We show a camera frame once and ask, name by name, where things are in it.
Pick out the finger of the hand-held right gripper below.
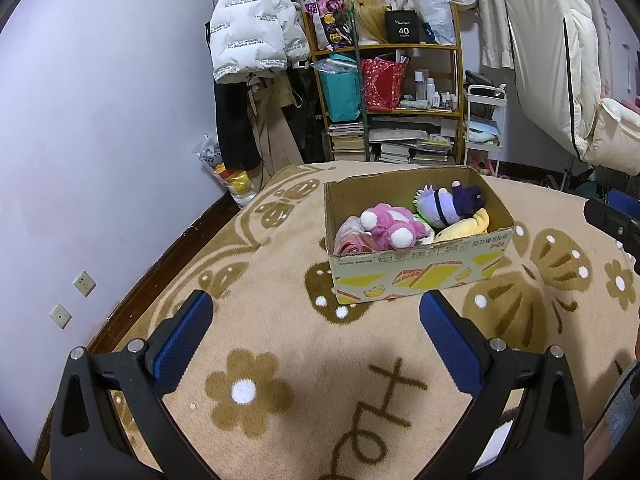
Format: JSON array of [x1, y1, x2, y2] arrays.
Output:
[[584, 199, 640, 273], [606, 188, 640, 222]]

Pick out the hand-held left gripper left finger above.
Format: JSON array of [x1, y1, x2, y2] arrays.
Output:
[[50, 289, 221, 480]]

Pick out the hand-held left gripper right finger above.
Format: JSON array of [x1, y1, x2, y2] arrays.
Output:
[[419, 290, 586, 480]]

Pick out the cardboard box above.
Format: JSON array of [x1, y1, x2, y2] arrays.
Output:
[[324, 165, 516, 306]]

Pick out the yellow dog plush toy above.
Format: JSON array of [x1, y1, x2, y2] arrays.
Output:
[[432, 207, 491, 242]]

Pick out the pink plush toy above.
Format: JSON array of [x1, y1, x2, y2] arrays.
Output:
[[360, 202, 433, 252]]

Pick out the purple doll plush toy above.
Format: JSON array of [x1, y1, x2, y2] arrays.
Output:
[[412, 180, 488, 226]]

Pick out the pink plastic bag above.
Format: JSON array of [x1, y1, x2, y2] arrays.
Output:
[[334, 215, 381, 256]]

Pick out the white trolley cart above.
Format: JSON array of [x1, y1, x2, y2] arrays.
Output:
[[462, 84, 508, 176]]

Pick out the white folded mattress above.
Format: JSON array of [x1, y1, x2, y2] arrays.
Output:
[[501, 0, 640, 176]]

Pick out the clear bag of toys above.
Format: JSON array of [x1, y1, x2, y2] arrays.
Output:
[[195, 134, 258, 208]]

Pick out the person's grey pants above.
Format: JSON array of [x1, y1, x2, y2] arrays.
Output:
[[585, 360, 640, 480]]

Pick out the pile of books and papers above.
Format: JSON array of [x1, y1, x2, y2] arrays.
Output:
[[370, 115, 457, 166]]

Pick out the wooden shelf with clutter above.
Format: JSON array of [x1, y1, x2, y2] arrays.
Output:
[[302, 0, 463, 166]]

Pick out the row of cosmetic bottles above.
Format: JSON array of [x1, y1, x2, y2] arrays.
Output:
[[402, 67, 460, 111]]

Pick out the black hanging garment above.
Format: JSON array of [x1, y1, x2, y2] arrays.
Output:
[[212, 77, 263, 171]]

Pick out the stack of books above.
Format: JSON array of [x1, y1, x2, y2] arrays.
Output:
[[327, 121, 368, 163]]

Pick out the beige hanging coat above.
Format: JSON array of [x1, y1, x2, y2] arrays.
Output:
[[247, 72, 303, 181]]

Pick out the green pole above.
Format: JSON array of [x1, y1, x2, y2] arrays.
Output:
[[350, 2, 372, 162]]

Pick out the black hanging coat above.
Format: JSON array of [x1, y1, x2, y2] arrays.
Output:
[[282, 67, 328, 163]]

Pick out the red shopping bag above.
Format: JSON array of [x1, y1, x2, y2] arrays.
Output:
[[361, 57, 408, 112]]

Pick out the white plastic bag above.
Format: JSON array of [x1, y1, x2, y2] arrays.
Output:
[[412, 0, 457, 45]]

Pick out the teal shopping bag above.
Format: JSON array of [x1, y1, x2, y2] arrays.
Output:
[[314, 55, 363, 123]]

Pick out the black gift box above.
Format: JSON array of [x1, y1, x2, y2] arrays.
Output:
[[385, 10, 420, 42]]

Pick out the blonde wig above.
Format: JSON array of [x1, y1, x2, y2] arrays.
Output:
[[350, 0, 393, 46]]

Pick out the white puffer jacket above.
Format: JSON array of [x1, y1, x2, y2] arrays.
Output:
[[209, 0, 311, 83]]

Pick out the printed cartoon bag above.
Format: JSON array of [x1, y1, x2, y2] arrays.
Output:
[[305, 0, 358, 51]]

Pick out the white wall socket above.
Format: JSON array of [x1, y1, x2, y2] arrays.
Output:
[[49, 303, 72, 330], [73, 271, 97, 297]]

